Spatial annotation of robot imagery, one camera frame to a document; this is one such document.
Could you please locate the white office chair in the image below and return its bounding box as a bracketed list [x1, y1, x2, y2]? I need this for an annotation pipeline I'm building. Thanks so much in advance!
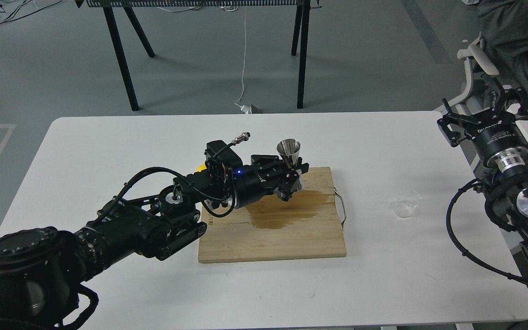
[434, 33, 504, 116]

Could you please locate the black metal frame table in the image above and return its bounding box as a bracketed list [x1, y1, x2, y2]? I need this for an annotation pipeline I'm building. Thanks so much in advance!
[74, 0, 321, 113]

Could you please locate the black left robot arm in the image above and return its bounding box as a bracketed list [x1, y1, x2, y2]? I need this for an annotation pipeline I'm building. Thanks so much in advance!
[0, 133, 309, 330]

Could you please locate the metal board handle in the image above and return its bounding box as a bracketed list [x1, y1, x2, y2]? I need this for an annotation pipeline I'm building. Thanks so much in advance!
[334, 187, 347, 230]

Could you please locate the steel double jigger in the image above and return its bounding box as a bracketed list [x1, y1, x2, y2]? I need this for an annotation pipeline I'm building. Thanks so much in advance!
[276, 138, 301, 168]

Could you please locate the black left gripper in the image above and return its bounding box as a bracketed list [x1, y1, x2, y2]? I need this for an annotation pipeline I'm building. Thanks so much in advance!
[233, 154, 309, 209]

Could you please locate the yellow lemon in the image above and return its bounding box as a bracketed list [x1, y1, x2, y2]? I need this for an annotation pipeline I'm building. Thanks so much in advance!
[196, 163, 207, 172]

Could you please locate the person in grey clothes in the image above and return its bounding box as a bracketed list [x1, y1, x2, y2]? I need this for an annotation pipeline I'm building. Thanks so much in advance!
[477, 0, 528, 94]

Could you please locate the wooden cutting board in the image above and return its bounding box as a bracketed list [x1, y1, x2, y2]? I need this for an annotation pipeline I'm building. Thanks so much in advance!
[198, 167, 347, 264]

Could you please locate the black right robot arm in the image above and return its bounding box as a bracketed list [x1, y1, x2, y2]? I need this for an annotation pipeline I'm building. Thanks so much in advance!
[437, 78, 528, 286]

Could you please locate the white hanging cable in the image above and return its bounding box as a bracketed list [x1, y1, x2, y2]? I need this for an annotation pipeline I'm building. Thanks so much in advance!
[234, 5, 256, 114]

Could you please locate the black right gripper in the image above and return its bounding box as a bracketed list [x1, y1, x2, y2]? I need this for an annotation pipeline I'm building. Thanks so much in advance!
[437, 78, 528, 169]

